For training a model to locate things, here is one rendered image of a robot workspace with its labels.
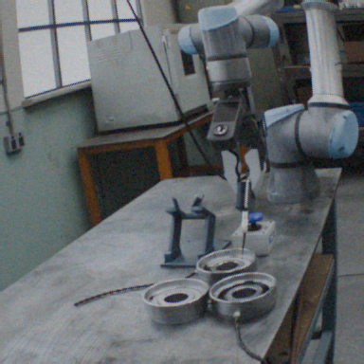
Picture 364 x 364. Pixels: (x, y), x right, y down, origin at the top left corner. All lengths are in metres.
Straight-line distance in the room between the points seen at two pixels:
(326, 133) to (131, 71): 2.10
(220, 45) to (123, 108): 2.32
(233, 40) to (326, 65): 0.38
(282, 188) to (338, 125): 0.24
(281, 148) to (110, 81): 2.07
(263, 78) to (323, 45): 3.40
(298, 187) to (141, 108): 1.97
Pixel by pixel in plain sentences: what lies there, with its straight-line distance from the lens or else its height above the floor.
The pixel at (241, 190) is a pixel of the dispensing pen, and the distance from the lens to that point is 0.96.
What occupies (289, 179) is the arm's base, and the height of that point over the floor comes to 0.86.
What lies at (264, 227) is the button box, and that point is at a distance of 1.03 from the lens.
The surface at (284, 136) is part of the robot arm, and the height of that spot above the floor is 0.97.
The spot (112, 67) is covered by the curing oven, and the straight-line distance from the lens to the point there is 3.22.
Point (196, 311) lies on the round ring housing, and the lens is 0.80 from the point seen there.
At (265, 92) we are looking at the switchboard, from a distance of 4.65.
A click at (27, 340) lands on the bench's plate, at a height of 0.80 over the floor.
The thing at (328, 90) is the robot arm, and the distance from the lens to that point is 1.24.
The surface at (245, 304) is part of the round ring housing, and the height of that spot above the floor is 0.83.
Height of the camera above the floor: 1.19
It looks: 13 degrees down
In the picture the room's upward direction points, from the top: 10 degrees counter-clockwise
